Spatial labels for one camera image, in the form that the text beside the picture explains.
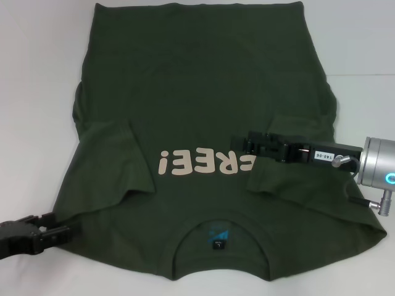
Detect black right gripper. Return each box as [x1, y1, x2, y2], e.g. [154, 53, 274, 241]
[230, 131, 364, 175]

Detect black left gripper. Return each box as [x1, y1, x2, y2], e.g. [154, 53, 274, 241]
[0, 211, 83, 260]

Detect dark green t-shirt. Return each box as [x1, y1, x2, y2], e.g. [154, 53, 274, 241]
[51, 1, 389, 275]

